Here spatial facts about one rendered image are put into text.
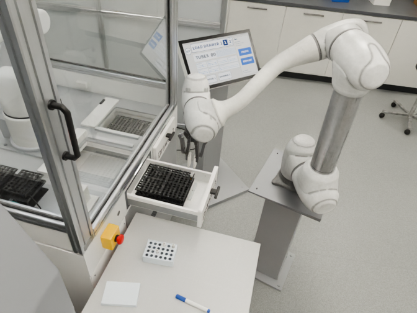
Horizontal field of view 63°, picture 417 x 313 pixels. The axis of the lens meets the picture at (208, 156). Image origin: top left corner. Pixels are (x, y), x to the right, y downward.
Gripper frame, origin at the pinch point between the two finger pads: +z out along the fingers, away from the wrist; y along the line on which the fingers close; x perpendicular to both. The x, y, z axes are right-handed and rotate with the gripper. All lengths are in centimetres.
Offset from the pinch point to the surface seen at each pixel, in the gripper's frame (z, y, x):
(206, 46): -16, 17, -85
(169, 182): 9.7, 8.0, 7.1
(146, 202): 12.2, 14.2, 19.2
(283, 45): 57, -26, -290
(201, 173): 11.2, -3.5, -4.8
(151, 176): 9.7, 17.5, 5.7
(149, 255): 20.2, 5.7, 38.3
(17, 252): -58, 1, 90
